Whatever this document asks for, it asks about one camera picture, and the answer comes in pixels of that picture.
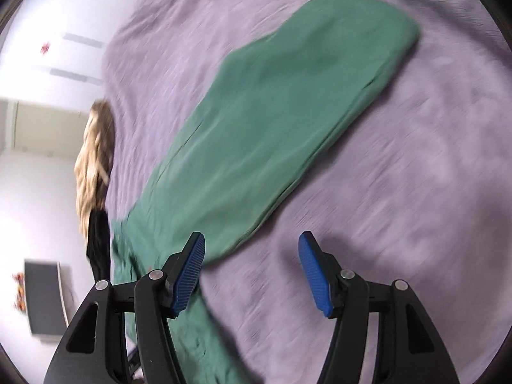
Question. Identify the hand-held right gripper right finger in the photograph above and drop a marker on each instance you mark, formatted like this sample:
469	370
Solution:
316	276

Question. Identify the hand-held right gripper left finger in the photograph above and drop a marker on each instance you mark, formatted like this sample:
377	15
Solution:
188	272

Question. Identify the green pants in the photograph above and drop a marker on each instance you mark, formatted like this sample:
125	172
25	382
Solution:
260	128

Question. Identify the black cloth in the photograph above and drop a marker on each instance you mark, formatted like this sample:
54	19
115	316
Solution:
99	244

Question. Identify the purple plush blanket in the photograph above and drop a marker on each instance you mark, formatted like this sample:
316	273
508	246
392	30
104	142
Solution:
400	208

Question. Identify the beige knitted blanket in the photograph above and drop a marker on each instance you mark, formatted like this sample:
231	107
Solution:
94	160

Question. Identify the small colourful figurines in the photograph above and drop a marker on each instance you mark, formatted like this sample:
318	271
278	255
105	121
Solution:
20	292

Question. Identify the white wardrobe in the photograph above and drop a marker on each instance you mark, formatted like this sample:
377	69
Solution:
60	16

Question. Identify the wall monitor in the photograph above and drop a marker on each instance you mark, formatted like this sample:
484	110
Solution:
44	296

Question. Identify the red wall sticker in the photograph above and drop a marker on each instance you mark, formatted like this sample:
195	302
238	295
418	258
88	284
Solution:
46	47

